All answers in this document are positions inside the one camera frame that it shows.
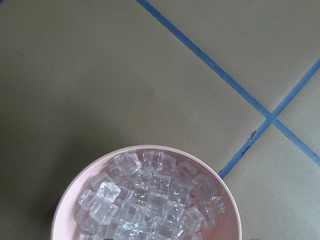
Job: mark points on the clear ice cubes pile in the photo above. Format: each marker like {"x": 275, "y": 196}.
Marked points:
{"x": 151, "y": 196}

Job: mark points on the pink bowl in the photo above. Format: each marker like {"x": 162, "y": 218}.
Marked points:
{"x": 64, "y": 226}

